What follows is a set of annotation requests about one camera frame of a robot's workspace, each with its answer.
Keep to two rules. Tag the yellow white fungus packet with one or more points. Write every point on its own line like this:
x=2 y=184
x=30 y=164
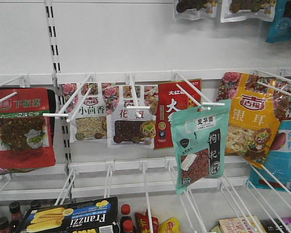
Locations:
x=254 y=114

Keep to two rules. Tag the red sauce spout pouch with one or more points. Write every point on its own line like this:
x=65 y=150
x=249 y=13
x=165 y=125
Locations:
x=142 y=223

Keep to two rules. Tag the white peppercorn packet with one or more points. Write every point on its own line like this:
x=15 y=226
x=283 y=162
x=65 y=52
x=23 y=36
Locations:
x=131 y=115

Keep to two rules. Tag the Pocky biscuit box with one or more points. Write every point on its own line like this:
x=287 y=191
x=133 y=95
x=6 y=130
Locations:
x=234 y=225

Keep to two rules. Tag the white slotted shelf upright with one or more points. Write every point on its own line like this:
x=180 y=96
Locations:
x=50 y=15

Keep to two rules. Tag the teal goji berry pouch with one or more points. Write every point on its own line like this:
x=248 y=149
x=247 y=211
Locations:
x=199 y=139

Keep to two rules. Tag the purple label dark bottle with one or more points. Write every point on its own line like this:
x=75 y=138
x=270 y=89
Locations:
x=270 y=227

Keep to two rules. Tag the red pickled vegetable packet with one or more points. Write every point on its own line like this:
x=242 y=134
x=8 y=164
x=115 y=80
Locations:
x=25 y=133

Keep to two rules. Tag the white packet top middle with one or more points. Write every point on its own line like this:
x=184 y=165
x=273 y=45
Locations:
x=239 y=10

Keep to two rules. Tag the red spice packet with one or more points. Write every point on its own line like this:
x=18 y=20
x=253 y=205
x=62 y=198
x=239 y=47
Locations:
x=171 y=99

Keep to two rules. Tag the white fennel seed packet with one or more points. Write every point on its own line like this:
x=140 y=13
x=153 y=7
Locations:
x=90 y=120

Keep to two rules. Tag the yellow Nabati wafer box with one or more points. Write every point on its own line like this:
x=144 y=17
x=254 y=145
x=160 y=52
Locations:
x=171 y=225

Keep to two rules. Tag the blue packet top right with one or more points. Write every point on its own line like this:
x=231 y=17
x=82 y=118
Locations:
x=280 y=28

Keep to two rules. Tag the black Franzzi wafer box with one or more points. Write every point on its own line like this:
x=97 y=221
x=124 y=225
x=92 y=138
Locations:
x=92 y=216

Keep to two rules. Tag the soy sauce bottle red cap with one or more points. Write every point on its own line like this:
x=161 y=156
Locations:
x=128 y=226
x=125 y=211

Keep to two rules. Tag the white packet top left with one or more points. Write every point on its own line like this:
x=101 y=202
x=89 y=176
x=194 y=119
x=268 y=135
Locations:
x=195 y=9

